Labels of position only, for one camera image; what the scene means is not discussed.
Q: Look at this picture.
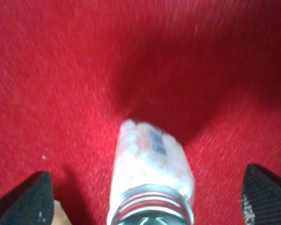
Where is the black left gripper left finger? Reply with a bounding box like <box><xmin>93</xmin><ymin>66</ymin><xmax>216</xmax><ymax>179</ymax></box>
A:
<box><xmin>0</xmin><ymin>171</ymin><xmax>54</xmax><ymax>225</ymax></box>

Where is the small clear candy bottle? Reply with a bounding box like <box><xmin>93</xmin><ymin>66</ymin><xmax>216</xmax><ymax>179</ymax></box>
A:
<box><xmin>106</xmin><ymin>119</ymin><xmax>195</xmax><ymax>225</ymax></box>

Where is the red tablecloth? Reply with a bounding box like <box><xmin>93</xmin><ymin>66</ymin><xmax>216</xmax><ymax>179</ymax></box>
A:
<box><xmin>0</xmin><ymin>0</ymin><xmax>281</xmax><ymax>225</ymax></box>

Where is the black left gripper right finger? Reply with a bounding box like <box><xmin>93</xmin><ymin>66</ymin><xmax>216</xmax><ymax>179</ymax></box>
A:
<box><xmin>241</xmin><ymin>164</ymin><xmax>281</xmax><ymax>225</ymax></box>

